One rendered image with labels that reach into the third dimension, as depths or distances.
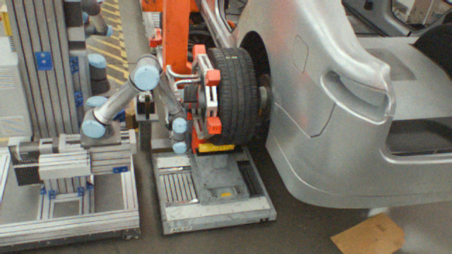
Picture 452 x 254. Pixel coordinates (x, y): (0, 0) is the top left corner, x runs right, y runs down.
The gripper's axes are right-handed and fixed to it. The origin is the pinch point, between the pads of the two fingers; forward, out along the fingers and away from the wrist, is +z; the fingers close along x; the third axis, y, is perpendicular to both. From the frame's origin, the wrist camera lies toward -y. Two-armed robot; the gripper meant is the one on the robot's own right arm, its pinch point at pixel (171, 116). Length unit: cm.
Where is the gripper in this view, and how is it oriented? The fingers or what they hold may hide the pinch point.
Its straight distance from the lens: 262.0
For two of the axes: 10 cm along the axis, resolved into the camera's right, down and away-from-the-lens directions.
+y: 1.1, -8.0, -5.9
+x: -9.6, 0.6, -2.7
